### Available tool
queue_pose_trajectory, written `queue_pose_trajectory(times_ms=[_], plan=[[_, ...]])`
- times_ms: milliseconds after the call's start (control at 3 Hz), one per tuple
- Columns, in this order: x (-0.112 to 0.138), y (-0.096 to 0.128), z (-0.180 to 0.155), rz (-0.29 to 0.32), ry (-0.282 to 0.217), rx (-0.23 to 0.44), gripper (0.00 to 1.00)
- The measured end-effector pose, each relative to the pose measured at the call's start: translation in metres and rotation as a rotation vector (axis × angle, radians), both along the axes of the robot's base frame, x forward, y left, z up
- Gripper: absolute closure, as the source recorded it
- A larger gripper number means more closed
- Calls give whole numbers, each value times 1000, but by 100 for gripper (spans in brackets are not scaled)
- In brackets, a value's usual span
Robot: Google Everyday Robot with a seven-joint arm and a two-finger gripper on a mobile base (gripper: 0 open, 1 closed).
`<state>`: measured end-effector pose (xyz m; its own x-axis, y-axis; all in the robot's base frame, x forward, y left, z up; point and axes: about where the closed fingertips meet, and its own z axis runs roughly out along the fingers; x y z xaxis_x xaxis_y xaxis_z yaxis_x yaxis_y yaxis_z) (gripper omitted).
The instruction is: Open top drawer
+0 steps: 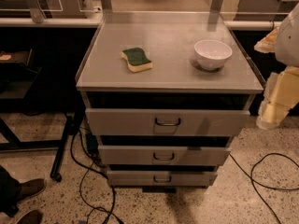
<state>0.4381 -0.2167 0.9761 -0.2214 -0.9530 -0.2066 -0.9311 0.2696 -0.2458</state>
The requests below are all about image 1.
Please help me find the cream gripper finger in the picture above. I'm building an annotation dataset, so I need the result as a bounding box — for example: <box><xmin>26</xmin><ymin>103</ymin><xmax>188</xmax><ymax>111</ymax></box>
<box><xmin>256</xmin><ymin>66</ymin><xmax>299</xmax><ymax>130</ymax></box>
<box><xmin>254</xmin><ymin>27</ymin><xmax>279</xmax><ymax>53</ymax></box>

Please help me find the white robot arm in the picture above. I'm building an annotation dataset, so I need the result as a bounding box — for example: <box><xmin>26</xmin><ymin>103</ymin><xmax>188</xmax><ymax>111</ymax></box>
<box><xmin>254</xmin><ymin>5</ymin><xmax>299</xmax><ymax>130</ymax></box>

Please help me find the grey metal drawer cabinet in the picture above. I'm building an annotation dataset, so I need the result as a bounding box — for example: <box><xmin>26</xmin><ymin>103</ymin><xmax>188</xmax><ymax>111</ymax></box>
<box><xmin>75</xmin><ymin>10</ymin><xmax>265</xmax><ymax>194</ymax></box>

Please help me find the grey top drawer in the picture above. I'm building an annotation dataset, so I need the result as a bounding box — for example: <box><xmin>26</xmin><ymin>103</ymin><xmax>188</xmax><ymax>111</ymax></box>
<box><xmin>86</xmin><ymin>108</ymin><xmax>249</xmax><ymax>136</ymax></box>

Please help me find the grey drawer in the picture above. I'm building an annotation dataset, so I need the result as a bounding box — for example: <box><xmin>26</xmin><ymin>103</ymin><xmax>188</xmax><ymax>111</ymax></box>
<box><xmin>99</xmin><ymin>146</ymin><xmax>230</xmax><ymax>166</ymax></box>
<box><xmin>107</xmin><ymin>171</ymin><xmax>218</xmax><ymax>187</ymax></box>
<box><xmin>86</xmin><ymin>108</ymin><xmax>249</xmax><ymax>136</ymax></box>

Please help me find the grey middle drawer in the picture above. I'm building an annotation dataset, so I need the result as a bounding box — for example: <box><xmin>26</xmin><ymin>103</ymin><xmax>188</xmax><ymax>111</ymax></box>
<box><xmin>99</xmin><ymin>146</ymin><xmax>230</xmax><ymax>166</ymax></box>

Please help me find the grey bottom drawer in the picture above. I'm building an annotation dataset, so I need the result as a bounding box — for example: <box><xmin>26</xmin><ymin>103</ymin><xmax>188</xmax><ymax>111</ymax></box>
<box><xmin>107</xmin><ymin>171</ymin><xmax>218</xmax><ymax>187</ymax></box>

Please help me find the white ceramic bowl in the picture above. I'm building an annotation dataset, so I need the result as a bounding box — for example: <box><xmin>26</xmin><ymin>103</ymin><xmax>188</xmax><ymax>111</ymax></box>
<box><xmin>194</xmin><ymin>40</ymin><xmax>233</xmax><ymax>70</ymax></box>

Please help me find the green and yellow sponge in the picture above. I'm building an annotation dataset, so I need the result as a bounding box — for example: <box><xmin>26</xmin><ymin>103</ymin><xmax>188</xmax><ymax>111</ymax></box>
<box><xmin>121</xmin><ymin>48</ymin><xmax>152</xmax><ymax>73</ymax></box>

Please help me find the brown upper shoe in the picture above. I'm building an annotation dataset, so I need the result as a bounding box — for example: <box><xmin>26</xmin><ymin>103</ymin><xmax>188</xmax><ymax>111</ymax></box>
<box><xmin>16</xmin><ymin>178</ymin><xmax>46</xmax><ymax>203</ymax></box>

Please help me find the brown shoe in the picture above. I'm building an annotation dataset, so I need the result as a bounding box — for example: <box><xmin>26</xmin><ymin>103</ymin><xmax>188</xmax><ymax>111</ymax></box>
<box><xmin>16</xmin><ymin>178</ymin><xmax>46</xmax><ymax>203</ymax></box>
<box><xmin>16</xmin><ymin>210</ymin><xmax>43</xmax><ymax>224</ymax></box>

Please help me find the brown lower shoe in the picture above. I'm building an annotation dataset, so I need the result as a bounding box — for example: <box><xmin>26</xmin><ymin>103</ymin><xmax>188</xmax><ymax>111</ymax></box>
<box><xmin>16</xmin><ymin>210</ymin><xmax>43</xmax><ymax>224</ymax></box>

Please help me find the black cable on right floor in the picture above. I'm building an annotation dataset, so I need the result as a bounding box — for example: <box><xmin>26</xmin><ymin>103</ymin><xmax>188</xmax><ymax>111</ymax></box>
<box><xmin>229</xmin><ymin>152</ymin><xmax>299</xmax><ymax>224</ymax></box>

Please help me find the black cable on floor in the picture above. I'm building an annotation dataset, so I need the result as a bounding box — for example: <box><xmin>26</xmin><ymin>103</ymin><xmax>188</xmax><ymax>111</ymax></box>
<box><xmin>69</xmin><ymin>126</ymin><xmax>125</xmax><ymax>224</ymax></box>
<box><xmin>229</xmin><ymin>152</ymin><xmax>299</xmax><ymax>224</ymax></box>

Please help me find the white horizontal rail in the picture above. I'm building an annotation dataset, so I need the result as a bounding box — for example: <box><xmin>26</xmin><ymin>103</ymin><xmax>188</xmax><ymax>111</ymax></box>
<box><xmin>0</xmin><ymin>18</ymin><xmax>101</xmax><ymax>28</ymax></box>

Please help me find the black cable on left floor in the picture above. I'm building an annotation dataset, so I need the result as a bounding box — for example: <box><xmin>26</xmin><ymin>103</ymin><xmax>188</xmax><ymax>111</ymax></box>
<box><xmin>69</xmin><ymin>126</ymin><xmax>125</xmax><ymax>224</ymax></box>

